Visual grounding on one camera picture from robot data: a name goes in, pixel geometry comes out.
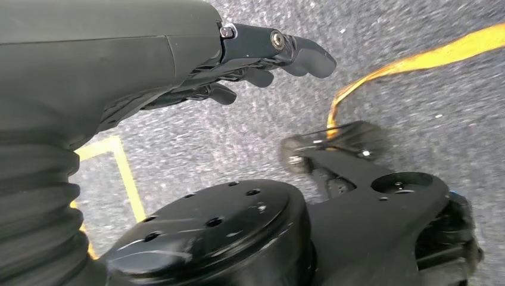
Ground yellow floor tape line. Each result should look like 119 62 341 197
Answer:
326 22 505 139

